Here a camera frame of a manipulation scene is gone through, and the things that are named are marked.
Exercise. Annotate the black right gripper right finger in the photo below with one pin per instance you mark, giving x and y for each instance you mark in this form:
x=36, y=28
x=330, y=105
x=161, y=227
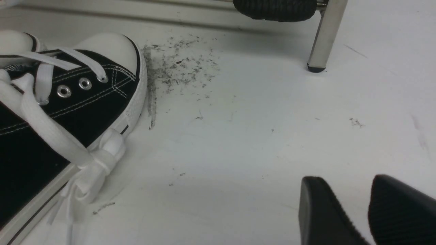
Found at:
x=400, y=214

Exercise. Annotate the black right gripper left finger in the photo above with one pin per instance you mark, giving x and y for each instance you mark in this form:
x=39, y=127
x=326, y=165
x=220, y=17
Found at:
x=322, y=220

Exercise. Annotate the steel shoe rack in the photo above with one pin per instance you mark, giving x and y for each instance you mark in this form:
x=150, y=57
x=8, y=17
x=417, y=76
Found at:
x=332, y=12

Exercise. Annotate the black knit sneaker right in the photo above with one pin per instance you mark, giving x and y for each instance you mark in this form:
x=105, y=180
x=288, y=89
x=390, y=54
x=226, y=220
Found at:
x=277, y=10

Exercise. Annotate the black white canvas sneaker right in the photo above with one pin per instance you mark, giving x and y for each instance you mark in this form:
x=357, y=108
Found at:
x=65, y=115

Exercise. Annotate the black white canvas sneaker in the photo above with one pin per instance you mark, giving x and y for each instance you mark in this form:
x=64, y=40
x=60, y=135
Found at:
x=14, y=42
x=65, y=115

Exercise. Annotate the black white canvas sneaker left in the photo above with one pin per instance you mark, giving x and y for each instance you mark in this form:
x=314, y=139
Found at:
x=14, y=42

